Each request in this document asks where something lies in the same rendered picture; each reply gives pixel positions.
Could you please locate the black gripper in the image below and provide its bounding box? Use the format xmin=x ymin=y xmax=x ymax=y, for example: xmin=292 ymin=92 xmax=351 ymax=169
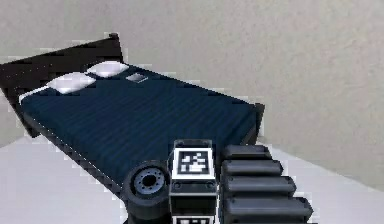
xmin=121 ymin=160 xmax=172 ymax=224

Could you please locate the dark blue bed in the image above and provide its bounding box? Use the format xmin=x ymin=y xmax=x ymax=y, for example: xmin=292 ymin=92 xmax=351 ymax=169
xmin=0 ymin=32 xmax=266 ymax=201

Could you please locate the grey flat book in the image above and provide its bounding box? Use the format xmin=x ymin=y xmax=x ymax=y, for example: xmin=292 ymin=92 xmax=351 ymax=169
xmin=125 ymin=73 xmax=149 ymax=84

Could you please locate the white pillow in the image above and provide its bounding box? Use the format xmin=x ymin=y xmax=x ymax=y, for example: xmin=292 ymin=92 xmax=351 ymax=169
xmin=86 ymin=60 xmax=130 ymax=79
xmin=46 ymin=71 xmax=98 ymax=95

